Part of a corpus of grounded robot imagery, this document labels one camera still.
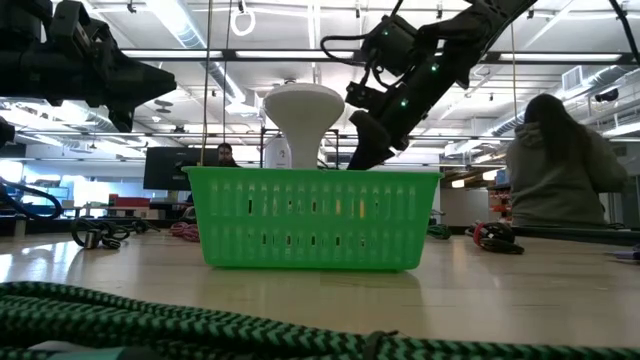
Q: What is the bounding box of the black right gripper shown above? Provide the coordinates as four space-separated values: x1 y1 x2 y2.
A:
344 73 442 171

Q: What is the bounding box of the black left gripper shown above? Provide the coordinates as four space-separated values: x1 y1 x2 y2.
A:
0 45 177 134

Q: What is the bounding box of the dark braided cable silver connector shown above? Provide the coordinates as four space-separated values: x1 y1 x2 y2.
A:
69 216 134 250

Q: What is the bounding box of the black cable with red band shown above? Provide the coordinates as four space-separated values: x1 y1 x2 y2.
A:
464 220 526 256

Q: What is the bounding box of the white flood light bulb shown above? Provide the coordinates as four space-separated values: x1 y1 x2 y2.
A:
262 82 346 170

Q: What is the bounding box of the black computer monitor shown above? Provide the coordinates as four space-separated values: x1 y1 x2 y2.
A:
143 146 220 191

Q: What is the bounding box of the white appliance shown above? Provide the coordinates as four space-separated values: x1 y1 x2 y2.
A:
263 136 294 170

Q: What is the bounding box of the red box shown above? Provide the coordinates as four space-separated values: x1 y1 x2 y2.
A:
108 193 151 209

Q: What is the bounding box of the person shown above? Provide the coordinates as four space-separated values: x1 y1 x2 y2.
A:
215 142 242 169
504 93 630 229

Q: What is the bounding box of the green plastic slotted basket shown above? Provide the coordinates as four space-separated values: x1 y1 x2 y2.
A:
181 165 445 274

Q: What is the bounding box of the black storage shelf rack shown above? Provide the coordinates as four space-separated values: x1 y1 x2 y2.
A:
487 169 511 226

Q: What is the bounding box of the white ceiling air vent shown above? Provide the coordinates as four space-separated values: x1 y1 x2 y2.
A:
560 65 584 92

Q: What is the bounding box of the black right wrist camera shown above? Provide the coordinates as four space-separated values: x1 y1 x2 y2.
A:
360 14 419 77

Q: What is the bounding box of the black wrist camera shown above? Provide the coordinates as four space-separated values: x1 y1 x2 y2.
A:
360 14 419 77
49 0 117 51

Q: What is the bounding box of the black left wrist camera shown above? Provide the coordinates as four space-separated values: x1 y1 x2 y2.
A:
49 0 117 51

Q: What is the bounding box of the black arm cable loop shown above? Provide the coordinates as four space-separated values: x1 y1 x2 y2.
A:
0 178 65 222

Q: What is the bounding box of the white hanging ring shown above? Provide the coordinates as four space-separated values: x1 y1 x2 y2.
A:
229 7 257 38

